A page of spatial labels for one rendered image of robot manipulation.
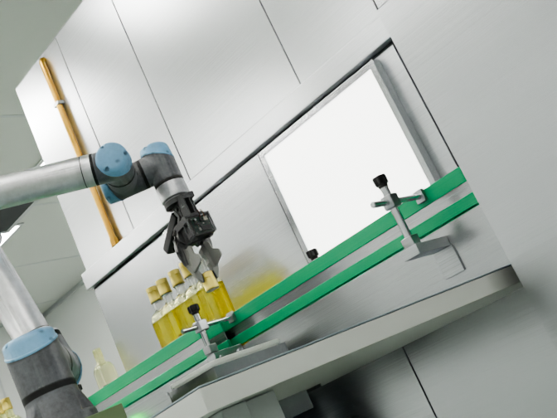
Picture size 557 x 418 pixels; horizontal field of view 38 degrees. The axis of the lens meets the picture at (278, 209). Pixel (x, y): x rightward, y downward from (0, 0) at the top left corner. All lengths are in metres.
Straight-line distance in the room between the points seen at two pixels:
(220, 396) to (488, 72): 0.67
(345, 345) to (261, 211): 1.02
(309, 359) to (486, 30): 0.60
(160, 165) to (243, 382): 1.02
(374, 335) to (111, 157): 0.88
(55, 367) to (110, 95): 1.12
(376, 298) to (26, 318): 0.80
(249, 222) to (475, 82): 0.98
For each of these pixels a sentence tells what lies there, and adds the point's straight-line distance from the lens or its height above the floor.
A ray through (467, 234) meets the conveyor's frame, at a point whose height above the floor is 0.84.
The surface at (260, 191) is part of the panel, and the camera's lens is 2.14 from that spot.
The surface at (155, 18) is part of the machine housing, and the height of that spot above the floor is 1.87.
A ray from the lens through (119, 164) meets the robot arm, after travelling 1.86.
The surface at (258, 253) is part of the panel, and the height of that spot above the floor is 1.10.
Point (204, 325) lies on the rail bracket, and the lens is 1.97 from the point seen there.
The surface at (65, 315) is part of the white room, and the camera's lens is 8.61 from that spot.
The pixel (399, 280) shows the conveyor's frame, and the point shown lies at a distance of 1.69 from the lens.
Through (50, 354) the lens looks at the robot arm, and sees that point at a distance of 1.79.
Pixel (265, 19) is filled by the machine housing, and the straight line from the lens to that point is 2.16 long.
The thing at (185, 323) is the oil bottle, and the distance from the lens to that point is 2.21.
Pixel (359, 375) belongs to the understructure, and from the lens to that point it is 2.08.
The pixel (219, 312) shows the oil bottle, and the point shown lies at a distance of 2.10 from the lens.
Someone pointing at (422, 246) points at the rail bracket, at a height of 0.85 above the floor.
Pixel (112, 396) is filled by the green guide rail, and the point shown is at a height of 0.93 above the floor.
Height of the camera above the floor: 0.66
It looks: 14 degrees up
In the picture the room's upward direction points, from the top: 25 degrees counter-clockwise
